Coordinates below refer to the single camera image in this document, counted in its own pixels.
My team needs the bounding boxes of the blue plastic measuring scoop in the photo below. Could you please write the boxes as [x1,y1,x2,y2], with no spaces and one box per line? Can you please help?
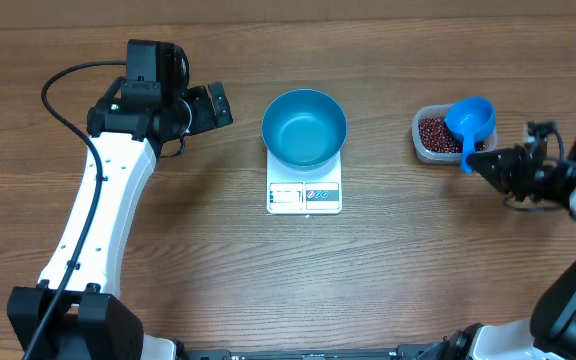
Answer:
[445,97,496,174]

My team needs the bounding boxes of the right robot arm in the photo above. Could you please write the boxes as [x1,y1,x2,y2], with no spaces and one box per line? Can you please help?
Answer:
[441,131,576,359]

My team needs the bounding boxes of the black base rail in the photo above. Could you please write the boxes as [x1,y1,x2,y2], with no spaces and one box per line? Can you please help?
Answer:
[177,342,448,360]

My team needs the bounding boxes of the red adzuki beans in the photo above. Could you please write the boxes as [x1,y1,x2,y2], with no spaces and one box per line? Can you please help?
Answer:
[418,116,463,153]

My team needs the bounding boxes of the white digital kitchen scale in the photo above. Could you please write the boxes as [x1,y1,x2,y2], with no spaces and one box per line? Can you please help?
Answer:
[266,152,343,215]

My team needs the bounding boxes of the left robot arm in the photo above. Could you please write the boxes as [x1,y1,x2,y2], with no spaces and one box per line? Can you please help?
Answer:
[7,39,233,359]

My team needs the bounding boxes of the clear plastic food container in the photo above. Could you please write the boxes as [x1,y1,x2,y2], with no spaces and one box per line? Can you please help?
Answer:
[410,103,499,166]

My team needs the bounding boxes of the blue metal bowl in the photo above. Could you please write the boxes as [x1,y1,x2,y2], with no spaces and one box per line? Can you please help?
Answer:
[261,88,349,169]

